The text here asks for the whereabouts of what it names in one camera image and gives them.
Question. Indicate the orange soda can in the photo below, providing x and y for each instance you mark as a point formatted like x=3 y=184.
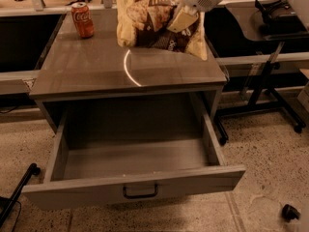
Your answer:
x=82 y=20

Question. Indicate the black stand leg left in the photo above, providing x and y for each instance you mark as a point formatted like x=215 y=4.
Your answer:
x=8 y=203

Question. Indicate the grey cabinet counter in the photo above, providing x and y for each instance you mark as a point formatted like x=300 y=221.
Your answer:
x=76 y=69

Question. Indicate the grey open top drawer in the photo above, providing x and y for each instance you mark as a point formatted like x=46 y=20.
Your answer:
x=103 y=145

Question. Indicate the black drawer handle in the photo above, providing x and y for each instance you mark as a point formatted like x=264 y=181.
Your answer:
x=140 y=192

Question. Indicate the black side table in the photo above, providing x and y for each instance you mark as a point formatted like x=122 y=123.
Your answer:
x=229 y=41

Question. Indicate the black caster leg right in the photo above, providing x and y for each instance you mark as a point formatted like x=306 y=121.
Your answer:
x=289 y=213

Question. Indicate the brown sea salt chip bag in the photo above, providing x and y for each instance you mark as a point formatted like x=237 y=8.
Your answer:
x=143 y=23

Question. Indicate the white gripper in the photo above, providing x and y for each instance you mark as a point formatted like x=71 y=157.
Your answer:
x=186 y=16

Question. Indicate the black vr headset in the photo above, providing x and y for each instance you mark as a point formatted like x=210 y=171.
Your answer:
x=279 y=12

